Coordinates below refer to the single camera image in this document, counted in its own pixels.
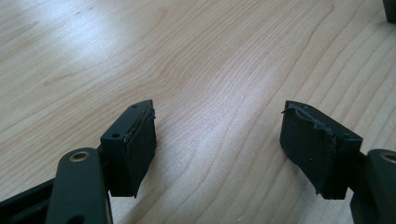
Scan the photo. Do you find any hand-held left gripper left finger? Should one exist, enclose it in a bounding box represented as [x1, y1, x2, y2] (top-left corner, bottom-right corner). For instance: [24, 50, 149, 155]
[100, 99, 158, 199]

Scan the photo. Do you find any dark object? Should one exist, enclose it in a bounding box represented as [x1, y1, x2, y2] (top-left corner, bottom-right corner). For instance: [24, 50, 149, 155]
[382, 0, 396, 23]

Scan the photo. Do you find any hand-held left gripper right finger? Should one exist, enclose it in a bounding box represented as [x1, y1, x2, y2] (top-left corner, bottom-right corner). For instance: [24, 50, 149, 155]
[279, 100, 364, 201]

